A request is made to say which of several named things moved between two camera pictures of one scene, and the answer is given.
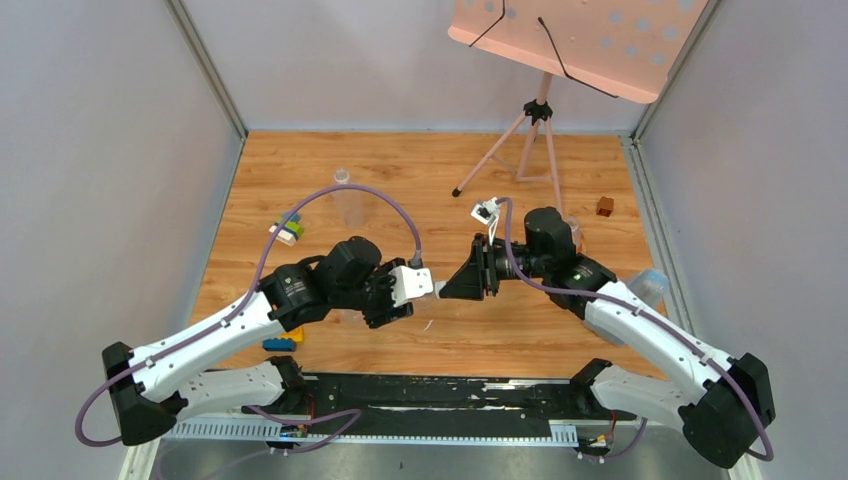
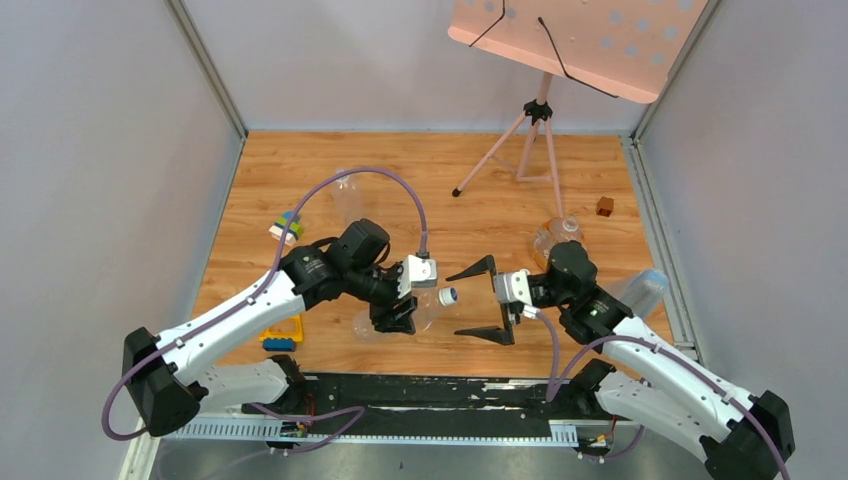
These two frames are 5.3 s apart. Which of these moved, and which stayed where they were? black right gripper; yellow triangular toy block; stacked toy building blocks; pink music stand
Moved: black right gripper
Stayed: yellow triangular toy block; pink music stand; stacked toy building blocks
